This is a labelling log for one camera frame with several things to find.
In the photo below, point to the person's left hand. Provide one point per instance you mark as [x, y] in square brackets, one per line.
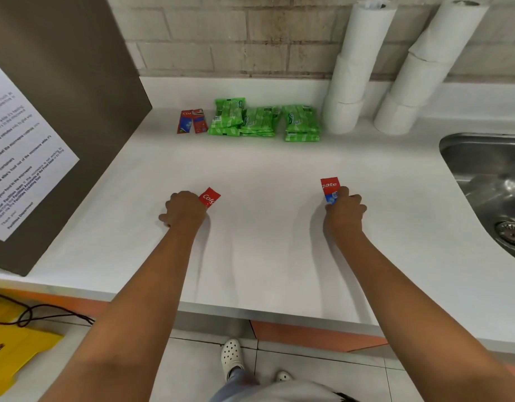
[184, 209]

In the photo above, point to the person's right hand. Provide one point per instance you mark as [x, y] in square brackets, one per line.
[345, 213]

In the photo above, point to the white toilet paper roll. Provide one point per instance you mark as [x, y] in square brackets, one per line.
[395, 116]
[418, 81]
[342, 117]
[448, 31]

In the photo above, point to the group of green wipe packets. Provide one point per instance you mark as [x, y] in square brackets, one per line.
[259, 119]
[229, 113]
[300, 119]

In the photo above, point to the group of white toilet rolls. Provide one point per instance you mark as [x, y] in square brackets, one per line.
[366, 33]
[350, 79]

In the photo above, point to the person's left forearm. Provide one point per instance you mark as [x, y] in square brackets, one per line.
[136, 322]

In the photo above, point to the person's right forearm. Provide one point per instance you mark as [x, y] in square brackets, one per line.
[408, 322]

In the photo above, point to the white countertop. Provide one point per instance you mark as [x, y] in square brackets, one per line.
[261, 171]

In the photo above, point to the person's blue trouser leg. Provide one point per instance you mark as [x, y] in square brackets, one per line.
[236, 387]

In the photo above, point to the person's light shirt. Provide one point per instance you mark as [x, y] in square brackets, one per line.
[291, 392]

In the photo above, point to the orange and grey cabinet front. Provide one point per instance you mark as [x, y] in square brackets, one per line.
[307, 334]

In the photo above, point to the stainless steel sink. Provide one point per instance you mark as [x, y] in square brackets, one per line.
[483, 171]

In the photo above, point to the white clog shoe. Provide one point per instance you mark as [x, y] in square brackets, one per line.
[232, 355]
[283, 376]

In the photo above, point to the white paper notice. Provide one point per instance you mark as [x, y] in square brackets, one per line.
[27, 154]

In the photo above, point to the metal sink drain strainer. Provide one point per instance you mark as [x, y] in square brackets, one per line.
[511, 234]

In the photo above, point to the brown cabinet panel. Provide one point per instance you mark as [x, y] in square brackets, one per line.
[73, 58]

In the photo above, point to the yellow floor sign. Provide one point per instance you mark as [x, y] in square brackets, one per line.
[14, 351]

